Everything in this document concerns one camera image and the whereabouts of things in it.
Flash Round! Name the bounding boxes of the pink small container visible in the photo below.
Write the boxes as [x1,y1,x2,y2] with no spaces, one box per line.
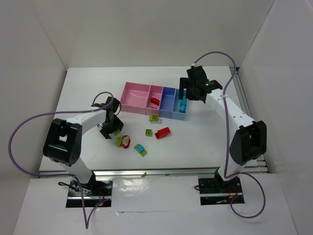
[145,85,163,115]

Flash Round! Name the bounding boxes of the aluminium rail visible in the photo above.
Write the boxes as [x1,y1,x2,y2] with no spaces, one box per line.
[229,67,269,174]
[38,167,221,179]

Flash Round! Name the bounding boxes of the red lego brick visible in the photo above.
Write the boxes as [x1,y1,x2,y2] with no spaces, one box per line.
[155,127,171,139]
[150,97,160,106]

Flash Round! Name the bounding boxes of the green lego on white plate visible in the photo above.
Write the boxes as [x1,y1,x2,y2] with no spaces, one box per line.
[149,115,161,123]

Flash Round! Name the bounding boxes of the blue purple container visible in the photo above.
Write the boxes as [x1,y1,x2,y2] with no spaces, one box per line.
[159,87,176,118]

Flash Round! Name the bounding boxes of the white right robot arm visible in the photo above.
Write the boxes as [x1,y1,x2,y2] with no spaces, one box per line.
[179,65,267,188]

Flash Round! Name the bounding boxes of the aluminium rail right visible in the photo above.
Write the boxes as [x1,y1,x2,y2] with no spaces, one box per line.
[229,67,269,174]

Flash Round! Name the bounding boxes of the aluminium rail front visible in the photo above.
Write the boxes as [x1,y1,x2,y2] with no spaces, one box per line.
[38,167,221,179]

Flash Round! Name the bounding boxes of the green lego beside flower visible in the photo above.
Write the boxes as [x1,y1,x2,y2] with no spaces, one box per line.
[116,137,122,147]

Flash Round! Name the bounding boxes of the teal legos in container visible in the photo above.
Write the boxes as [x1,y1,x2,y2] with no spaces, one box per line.
[179,98,187,113]

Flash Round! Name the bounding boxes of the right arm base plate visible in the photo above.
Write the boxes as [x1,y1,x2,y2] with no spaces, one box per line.
[194,177,245,206]

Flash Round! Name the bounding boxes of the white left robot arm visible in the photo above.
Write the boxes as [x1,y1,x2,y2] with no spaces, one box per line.
[43,97,124,191]

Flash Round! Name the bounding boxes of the green lego brick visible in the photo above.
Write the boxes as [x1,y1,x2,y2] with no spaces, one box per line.
[113,130,121,136]
[145,129,153,137]

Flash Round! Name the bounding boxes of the pink large container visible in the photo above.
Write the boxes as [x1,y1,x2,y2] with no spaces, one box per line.
[120,82,151,115]

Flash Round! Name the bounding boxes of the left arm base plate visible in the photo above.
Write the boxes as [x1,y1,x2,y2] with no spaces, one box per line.
[58,180,113,208]

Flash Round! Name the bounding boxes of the blue green stacked lego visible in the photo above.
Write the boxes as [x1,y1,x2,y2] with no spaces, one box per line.
[134,144,147,157]

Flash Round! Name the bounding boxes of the red white flower lego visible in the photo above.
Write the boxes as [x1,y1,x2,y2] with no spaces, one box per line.
[121,135,131,149]

